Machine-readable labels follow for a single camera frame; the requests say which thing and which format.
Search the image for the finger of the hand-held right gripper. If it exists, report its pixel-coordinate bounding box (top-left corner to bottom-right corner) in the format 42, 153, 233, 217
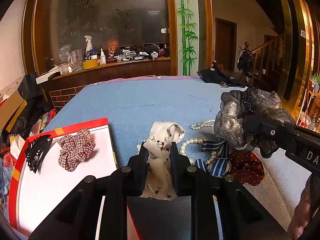
243, 116, 296, 151

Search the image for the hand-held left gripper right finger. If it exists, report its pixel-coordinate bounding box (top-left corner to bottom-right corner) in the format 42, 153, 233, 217
169, 142, 293, 240

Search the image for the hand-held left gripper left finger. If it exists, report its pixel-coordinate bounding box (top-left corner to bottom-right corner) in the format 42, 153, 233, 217
29, 141, 151, 240

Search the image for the long pearl necklace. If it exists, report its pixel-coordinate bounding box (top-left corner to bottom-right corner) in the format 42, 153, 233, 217
136, 119, 218, 167

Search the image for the white floral scrunchie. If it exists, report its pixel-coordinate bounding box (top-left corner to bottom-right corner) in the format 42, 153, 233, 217
141, 121, 186, 201

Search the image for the grey organza scrunchie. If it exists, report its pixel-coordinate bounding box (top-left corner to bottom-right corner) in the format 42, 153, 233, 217
214, 89, 297, 159

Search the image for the blue striped bow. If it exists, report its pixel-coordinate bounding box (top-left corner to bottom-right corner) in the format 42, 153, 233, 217
194, 140, 232, 178

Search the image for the dark red dotted scrunchie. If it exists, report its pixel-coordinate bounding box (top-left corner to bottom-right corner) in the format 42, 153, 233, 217
229, 151, 265, 187

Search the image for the red cardboard box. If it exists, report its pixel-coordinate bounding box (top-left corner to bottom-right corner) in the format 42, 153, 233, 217
7, 117, 142, 240

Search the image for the person's right hand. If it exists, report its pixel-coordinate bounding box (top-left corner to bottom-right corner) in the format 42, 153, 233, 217
287, 182, 313, 240

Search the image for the blue table cloth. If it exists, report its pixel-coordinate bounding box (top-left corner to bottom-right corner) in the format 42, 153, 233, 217
40, 76, 295, 240

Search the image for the red plaid scrunchie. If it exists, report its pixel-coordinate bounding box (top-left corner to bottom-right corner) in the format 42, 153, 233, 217
57, 128, 95, 172

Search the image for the wooden stair railing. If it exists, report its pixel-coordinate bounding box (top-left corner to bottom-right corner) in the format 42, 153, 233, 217
244, 34, 287, 88

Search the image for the brown wooden door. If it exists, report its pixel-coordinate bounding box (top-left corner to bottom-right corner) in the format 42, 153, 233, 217
215, 17, 237, 72

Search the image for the wooden counter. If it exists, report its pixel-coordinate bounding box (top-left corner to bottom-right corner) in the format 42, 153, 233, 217
41, 57, 178, 110

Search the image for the black hair claw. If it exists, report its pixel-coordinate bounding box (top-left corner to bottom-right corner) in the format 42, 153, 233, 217
24, 134, 53, 173

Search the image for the clutter of small things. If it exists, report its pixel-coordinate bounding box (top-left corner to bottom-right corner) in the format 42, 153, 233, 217
107, 43, 170, 62

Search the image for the glass pitcher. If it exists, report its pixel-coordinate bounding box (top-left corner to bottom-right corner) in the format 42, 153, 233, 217
67, 49, 84, 72

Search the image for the black garbage bag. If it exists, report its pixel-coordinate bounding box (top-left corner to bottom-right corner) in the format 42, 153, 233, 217
10, 97, 53, 140

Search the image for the crumpled white paper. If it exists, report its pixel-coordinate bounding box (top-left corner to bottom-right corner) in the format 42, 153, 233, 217
9, 134, 31, 158

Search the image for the bamboo painted panel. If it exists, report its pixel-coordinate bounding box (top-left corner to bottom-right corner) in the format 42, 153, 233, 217
175, 0, 199, 76

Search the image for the flat white box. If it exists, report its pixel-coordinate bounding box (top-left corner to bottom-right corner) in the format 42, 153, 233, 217
36, 67, 63, 85

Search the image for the white spray bottle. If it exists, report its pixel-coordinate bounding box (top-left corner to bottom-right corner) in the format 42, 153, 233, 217
84, 35, 93, 58

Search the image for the red plastic bag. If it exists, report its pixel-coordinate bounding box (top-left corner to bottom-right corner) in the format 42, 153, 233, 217
0, 146, 18, 170

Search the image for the brown cardboard box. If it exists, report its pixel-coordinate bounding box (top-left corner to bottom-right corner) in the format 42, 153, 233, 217
0, 90, 27, 131

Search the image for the dark jacket on post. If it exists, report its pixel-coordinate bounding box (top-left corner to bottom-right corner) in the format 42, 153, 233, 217
237, 49, 253, 72

